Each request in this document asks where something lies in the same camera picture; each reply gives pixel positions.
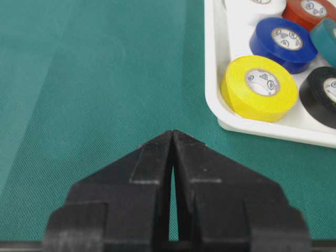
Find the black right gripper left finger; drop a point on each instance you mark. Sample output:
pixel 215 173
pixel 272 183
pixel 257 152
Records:
pixel 122 207

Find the white tape roll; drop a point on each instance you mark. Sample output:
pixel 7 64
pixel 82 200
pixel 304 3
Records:
pixel 251 12

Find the blue tape roll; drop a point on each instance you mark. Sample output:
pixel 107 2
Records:
pixel 284 42

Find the yellow tape roll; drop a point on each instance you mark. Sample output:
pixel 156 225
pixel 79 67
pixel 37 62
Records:
pixel 258 88

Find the black tape roll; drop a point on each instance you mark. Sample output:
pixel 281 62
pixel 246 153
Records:
pixel 317 94

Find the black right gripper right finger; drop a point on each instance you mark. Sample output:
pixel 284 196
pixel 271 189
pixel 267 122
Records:
pixel 225 206

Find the red tape roll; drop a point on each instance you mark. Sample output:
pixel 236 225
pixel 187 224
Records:
pixel 308 13

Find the teal tape roll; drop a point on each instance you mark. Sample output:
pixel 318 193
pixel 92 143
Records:
pixel 323 38

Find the white plastic case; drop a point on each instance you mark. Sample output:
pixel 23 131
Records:
pixel 227 38

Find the green table cloth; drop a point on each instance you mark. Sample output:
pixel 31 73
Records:
pixel 83 83

